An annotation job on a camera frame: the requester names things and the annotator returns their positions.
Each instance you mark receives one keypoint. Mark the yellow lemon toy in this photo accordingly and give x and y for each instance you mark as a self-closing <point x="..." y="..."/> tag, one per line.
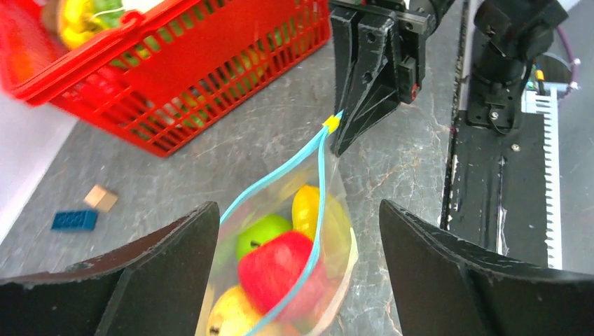
<point x="232" y="314"/>

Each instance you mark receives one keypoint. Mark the red plastic basket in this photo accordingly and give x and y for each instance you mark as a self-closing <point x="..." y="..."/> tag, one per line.
<point x="161" y="77"/>

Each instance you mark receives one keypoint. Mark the clear zip top bag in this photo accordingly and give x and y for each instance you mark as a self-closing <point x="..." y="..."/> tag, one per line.
<point x="334" y="248"/>

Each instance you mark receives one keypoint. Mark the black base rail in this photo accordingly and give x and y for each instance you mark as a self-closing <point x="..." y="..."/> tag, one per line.
<point x="494" y="194"/>

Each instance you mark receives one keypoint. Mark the red apple toy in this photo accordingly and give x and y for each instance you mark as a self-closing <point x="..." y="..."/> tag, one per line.
<point x="269" y="272"/>

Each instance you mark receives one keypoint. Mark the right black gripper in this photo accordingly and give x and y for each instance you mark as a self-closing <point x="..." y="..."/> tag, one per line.
<point x="380" y="56"/>

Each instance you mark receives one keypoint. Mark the green apple toy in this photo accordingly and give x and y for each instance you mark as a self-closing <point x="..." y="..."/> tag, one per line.
<point x="262" y="231"/>

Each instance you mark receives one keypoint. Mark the small wooden cube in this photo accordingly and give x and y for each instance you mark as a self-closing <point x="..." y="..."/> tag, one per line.
<point x="100" y="199"/>

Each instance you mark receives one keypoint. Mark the yellow starfruit toy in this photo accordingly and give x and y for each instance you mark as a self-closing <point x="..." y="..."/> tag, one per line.
<point x="305" y="211"/>

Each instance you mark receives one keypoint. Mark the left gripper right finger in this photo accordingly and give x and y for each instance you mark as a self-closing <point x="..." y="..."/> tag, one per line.
<point x="445" y="285"/>

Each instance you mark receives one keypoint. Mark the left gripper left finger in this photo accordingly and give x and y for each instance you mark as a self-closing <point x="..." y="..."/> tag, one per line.
<point x="152" y="286"/>

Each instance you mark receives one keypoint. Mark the blue toy brick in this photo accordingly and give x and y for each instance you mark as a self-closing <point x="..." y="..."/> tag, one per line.
<point x="79" y="220"/>

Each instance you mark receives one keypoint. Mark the white cable duct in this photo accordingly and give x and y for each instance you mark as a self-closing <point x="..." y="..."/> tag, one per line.
<point x="546" y="105"/>

